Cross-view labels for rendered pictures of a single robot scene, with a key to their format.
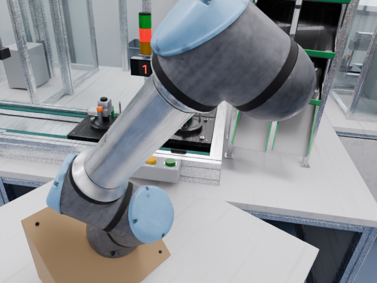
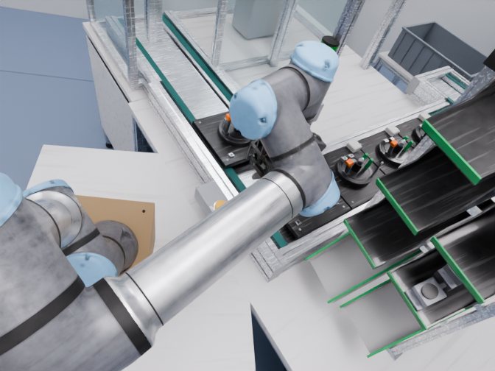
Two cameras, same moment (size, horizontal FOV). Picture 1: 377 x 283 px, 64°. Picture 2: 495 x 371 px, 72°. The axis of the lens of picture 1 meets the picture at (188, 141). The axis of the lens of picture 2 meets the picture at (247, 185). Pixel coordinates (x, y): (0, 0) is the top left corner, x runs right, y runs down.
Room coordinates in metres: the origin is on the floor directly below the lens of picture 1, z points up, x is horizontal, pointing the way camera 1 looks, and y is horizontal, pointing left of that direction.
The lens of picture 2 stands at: (0.45, -0.27, 1.85)
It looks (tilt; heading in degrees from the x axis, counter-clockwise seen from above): 51 degrees down; 35
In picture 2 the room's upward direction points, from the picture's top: 19 degrees clockwise
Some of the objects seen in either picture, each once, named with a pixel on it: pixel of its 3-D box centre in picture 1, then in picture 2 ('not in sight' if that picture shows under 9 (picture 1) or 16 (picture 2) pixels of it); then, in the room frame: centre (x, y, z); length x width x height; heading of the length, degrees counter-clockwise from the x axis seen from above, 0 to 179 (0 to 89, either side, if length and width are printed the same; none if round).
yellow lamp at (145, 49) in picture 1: (145, 47); not in sight; (1.26, 0.20, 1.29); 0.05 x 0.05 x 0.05
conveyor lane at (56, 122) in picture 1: (118, 135); (244, 149); (1.18, 0.32, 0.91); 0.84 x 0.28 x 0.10; 83
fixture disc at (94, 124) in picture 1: (106, 122); (236, 131); (1.16, 0.36, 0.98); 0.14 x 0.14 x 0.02
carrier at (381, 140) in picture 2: not in sight; (398, 146); (1.67, -0.05, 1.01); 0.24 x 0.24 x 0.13; 83
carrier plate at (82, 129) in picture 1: (106, 126); (236, 135); (1.16, 0.36, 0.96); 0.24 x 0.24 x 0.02; 83
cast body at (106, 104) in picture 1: (105, 104); not in sight; (1.17, 0.36, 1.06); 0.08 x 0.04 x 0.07; 173
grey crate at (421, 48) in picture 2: not in sight; (440, 60); (3.23, 0.39, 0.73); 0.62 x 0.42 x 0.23; 83
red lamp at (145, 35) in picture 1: (145, 34); not in sight; (1.26, 0.20, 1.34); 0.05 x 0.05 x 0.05
